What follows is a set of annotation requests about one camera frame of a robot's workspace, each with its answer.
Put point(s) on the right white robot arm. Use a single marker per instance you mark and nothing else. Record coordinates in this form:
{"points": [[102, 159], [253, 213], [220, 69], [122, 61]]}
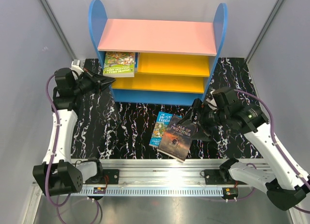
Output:
{"points": [[288, 183]]}

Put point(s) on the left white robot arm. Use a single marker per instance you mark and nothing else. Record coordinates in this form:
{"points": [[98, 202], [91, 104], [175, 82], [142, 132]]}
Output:
{"points": [[56, 175]]}

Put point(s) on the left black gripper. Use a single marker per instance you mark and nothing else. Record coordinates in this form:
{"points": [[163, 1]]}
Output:
{"points": [[94, 79]]}

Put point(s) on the blue back cover book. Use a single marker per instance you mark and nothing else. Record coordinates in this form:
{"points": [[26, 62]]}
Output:
{"points": [[137, 55]]}

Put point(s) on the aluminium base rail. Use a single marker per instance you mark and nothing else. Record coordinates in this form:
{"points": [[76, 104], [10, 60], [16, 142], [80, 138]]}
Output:
{"points": [[161, 172]]}

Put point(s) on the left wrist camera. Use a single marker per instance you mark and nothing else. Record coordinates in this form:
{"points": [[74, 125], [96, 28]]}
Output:
{"points": [[75, 66]]}

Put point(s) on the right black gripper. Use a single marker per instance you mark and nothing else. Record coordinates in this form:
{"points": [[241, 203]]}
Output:
{"points": [[201, 134]]}

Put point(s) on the green storey treehouse book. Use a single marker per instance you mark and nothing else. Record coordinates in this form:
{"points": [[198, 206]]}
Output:
{"points": [[119, 64]]}

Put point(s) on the slotted grey cable duct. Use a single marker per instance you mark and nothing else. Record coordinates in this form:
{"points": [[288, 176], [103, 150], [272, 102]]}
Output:
{"points": [[153, 191]]}

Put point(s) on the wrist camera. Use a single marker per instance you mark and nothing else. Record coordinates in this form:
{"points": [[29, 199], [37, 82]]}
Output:
{"points": [[75, 66], [210, 101]]}

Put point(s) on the dark tale two cities book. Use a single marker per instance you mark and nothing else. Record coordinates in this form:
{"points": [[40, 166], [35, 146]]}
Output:
{"points": [[186, 132]]}

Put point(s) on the light blue treehouse book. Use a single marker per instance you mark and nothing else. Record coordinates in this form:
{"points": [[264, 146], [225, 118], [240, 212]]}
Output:
{"points": [[161, 129]]}

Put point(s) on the blue pink yellow bookshelf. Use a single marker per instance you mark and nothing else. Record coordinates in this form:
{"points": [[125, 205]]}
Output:
{"points": [[177, 59]]}

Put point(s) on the black marble pattern mat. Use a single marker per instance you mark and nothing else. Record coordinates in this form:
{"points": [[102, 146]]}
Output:
{"points": [[109, 130]]}

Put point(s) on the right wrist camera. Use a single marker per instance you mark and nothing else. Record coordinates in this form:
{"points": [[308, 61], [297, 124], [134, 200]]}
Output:
{"points": [[210, 101]]}

